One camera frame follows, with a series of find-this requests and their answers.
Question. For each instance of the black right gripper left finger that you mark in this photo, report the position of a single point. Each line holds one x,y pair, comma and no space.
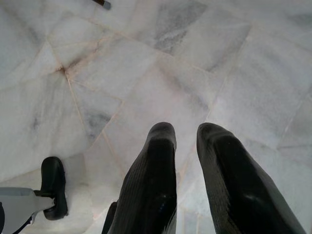
146,185

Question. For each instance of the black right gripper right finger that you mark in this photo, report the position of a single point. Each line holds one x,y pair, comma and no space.
241,185

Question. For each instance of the dark furniture leg grey tip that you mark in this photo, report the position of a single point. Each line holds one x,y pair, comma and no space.
103,3

